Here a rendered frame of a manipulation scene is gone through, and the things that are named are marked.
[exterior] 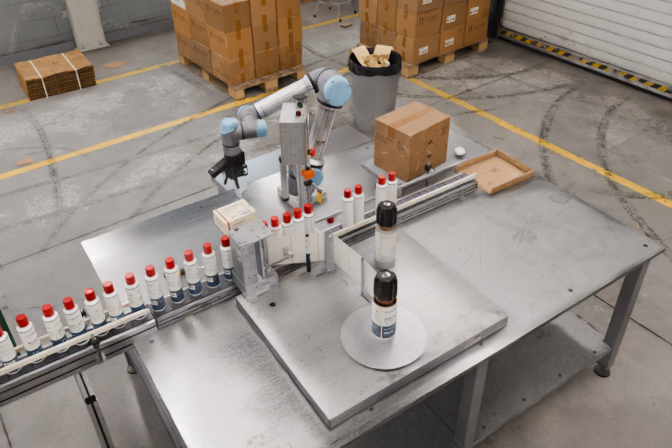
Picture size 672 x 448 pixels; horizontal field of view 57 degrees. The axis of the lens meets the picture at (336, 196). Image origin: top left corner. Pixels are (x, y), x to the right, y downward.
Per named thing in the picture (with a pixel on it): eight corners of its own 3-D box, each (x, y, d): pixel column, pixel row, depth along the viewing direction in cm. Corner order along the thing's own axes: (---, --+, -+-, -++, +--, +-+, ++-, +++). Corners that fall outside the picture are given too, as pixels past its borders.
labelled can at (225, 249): (227, 283, 247) (221, 243, 235) (222, 276, 250) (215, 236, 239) (239, 278, 249) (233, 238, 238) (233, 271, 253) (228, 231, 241)
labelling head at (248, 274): (247, 300, 239) (240, 248, 224) (232, 281, 248) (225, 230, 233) (279, 285, 245) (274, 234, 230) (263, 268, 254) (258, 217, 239)
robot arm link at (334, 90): (311, 177, 296) (345, 70, 272) (320, 194, 284) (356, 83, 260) (288, 175, 291) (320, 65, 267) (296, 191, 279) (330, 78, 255)
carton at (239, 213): (227, 237, 280) (225, 223, 275) (214, 224, 288) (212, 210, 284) (257, 223, 287) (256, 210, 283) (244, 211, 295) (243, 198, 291)
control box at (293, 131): (281, 165, 243) (278, 122, 232) (285, 143, 257) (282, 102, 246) (307, 165, 243) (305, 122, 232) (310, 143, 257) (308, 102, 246)
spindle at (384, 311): (381, 347, 217) (383, 287, 201) (366, 332, 223) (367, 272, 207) (401, 336, 221) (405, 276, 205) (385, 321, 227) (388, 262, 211)
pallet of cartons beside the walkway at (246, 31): (307, 78, 623) (303, -12, 572) (235, 102, 581) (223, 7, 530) (245, 45, 701) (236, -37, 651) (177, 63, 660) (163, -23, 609)
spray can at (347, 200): (346, 232, 273) (346, 194, 261) (339, 226, 276) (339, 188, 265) (356, 228, 275) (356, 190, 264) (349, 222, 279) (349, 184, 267)
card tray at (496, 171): (490, 195, 304) (492, 188, 301) (454, 172, 322) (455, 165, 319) (533, 176, 317) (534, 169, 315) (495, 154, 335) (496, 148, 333)
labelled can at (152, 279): (155, 314, 233) (144, 273, 222) (150, 306, 237) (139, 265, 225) (168, 308, 236) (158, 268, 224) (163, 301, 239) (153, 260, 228)
